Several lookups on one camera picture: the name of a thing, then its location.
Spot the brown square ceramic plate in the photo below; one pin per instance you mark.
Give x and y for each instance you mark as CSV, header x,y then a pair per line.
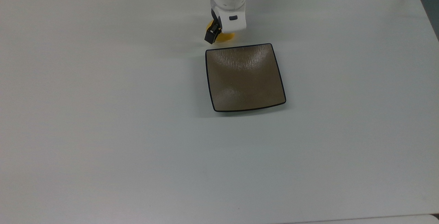
x,y
245,80

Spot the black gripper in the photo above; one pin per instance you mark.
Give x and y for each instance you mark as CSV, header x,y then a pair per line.
x,y
215,16

